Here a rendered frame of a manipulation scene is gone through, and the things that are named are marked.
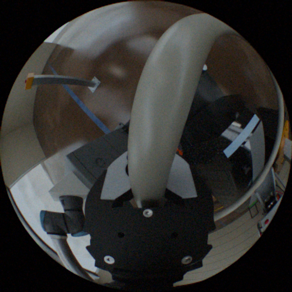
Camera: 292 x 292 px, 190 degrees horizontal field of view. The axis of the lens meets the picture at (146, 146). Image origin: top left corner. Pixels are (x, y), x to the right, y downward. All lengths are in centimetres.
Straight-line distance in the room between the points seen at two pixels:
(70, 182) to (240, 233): 577
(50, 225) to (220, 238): 574
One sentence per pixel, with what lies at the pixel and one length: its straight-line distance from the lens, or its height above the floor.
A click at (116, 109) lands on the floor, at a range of 128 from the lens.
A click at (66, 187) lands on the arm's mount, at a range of 65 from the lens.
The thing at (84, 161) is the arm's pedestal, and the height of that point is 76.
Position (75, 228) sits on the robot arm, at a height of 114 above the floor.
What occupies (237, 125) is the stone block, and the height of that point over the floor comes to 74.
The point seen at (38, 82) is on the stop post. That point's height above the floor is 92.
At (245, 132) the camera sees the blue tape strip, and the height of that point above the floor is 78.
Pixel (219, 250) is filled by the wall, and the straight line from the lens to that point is 575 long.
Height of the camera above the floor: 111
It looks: 66 degrees down
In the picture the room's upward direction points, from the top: 150 degrees counter-clockwise
